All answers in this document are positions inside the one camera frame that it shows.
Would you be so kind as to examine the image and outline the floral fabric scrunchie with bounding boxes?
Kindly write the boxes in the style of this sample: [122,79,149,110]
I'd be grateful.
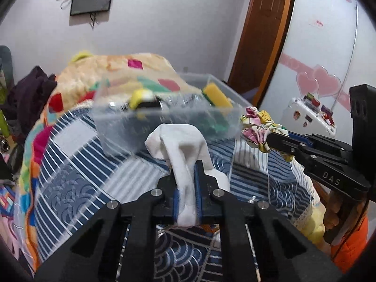
[240,106,289,153]

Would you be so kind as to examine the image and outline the yellow sponge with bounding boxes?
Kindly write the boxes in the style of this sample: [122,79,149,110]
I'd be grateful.
[202,82,233,108]
[128,89,159,110]

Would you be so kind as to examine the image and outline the white drawstring pouch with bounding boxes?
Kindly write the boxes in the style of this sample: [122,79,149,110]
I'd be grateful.
[145,124,230,228]

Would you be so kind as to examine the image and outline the clear plastic storage box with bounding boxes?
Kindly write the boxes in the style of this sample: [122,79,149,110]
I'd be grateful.
[91,71,250,154]

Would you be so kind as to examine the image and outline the green knit sock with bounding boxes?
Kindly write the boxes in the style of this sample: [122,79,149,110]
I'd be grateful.
[200,114,229,134]

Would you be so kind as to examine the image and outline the person right hand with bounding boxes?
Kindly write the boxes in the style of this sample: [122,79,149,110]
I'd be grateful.
[323,190,344,230]

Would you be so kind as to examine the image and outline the white appliance with stickers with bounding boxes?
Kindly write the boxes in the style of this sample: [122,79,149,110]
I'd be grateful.
[280,94,337,138]

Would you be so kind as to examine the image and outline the orange sleeve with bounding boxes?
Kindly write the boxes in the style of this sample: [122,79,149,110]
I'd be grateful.
[331,216,368,274]

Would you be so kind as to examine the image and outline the blue patterned bed sheet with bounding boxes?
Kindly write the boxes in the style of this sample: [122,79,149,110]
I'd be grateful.
[34,108,321,281]

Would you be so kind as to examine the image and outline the white sliding wardrobe door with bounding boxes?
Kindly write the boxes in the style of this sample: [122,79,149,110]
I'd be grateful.
[260,0,375,143]

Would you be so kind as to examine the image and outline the brown wooden door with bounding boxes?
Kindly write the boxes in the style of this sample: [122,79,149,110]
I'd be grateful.
[228,0,294,106]

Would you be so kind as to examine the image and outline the yellow sponge under gripper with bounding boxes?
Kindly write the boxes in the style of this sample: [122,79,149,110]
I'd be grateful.
[128,89,159,110]

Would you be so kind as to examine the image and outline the colourful plush blanket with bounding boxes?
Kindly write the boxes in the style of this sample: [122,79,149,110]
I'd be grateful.
[17,52,201,271]

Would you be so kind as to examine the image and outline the dark purple clothes pile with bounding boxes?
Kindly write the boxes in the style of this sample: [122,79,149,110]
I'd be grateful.
[1,66,57,140]

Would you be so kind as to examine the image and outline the yellow headboard cushion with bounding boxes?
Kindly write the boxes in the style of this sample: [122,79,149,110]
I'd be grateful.
[70,50,93,64]

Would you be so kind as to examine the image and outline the grey plush pillow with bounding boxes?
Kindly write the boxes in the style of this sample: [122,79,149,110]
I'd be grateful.
[1,45,14,90]

